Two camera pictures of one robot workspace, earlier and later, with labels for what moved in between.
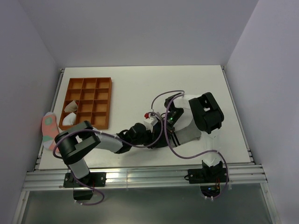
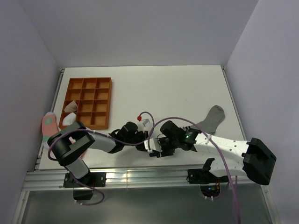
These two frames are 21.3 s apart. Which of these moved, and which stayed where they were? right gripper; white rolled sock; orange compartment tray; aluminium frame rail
Moved: right gripper
Stayed: aluminium frame rail; white rolled sock; orange compartment tray
